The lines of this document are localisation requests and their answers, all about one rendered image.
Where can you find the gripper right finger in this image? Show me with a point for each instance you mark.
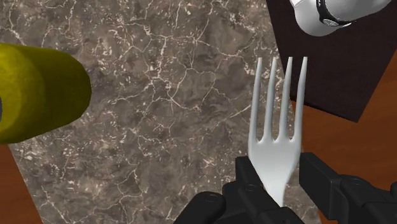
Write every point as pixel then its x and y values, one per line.
pixel 335 192

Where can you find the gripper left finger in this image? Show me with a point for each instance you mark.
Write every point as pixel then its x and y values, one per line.
pixel 245 192

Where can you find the white fork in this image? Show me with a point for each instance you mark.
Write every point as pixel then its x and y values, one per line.
pixel 274 155

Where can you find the yellow-green cylinder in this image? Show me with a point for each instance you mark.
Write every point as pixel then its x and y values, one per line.
pixel 40 93

